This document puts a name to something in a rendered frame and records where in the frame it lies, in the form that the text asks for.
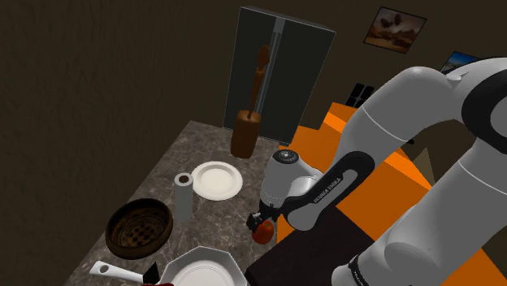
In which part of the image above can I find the red apple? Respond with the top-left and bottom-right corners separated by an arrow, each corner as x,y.
251,219 -> 275,245

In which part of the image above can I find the round white plate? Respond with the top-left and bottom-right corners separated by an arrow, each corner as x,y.
190,160 -> 244,202

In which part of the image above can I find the brown wooden utensil holder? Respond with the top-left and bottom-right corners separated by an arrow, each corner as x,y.
230,110 -> 262,160

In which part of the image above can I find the grey paper towel roll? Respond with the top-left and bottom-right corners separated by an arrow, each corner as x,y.
173,171 -> 195,223

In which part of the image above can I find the white octagonal plate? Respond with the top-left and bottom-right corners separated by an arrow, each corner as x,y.
158,245 -> 249,286

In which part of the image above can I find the brown woven bowl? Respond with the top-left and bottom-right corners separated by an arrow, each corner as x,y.
104,197 -> 175,261

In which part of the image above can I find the brown wooden spoon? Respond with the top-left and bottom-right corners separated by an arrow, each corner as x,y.
247,44 -> 271,120

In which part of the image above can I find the dark grey fridge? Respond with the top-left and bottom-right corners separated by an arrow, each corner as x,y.
222,6 -> 337,146

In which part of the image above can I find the white-handled black utensil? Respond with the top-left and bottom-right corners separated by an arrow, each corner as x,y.
88,260 -> 162,285

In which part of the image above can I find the brown landscape wall picture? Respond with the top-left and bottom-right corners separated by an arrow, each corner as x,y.
362,6 -> 428,54

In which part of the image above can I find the blue landscape wall picture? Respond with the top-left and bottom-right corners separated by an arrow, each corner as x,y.
439,50 -> 481,76

